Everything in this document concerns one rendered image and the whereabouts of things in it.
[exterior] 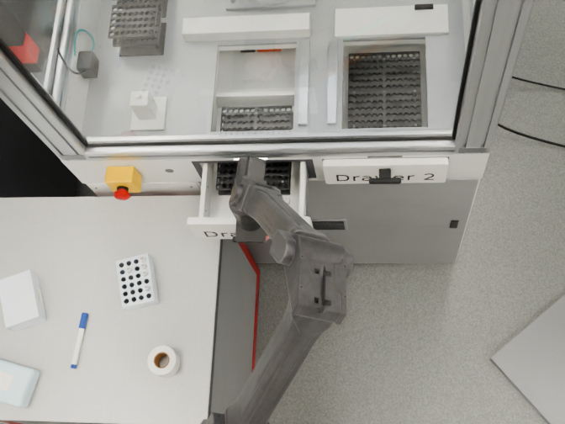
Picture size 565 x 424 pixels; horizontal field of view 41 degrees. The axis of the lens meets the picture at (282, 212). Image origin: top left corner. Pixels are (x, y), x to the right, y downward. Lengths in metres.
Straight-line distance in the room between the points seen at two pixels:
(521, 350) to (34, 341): 1.50
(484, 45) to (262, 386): 0.69
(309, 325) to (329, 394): 1.50
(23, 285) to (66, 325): 0.15
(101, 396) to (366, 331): 1.03
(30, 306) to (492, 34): 1.26
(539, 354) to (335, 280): 1.58
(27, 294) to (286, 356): 1.00
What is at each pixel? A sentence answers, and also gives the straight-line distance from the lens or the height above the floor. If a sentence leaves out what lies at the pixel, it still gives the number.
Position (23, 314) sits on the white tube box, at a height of 0.81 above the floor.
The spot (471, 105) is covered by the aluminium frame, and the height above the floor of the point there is 1.16.
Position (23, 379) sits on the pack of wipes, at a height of 0.80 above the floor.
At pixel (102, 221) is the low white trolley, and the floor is 0.76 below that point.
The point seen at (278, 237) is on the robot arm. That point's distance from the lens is 1.13.
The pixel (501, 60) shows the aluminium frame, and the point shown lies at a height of 1.34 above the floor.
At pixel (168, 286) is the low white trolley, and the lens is 1.92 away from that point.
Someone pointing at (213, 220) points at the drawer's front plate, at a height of 0.93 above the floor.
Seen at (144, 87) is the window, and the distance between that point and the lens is 1.57.
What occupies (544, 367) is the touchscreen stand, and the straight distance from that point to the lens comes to 2.59.
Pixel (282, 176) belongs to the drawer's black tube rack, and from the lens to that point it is 1.81.
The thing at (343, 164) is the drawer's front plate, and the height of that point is 0.93.
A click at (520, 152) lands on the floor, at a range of 2.84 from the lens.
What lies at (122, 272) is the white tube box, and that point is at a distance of 1.94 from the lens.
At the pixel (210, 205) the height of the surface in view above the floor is 0.84.
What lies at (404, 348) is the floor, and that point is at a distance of 2.59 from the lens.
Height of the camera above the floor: 2.55
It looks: 68 degrees down
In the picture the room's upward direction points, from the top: 20 degrees counter-clockwise
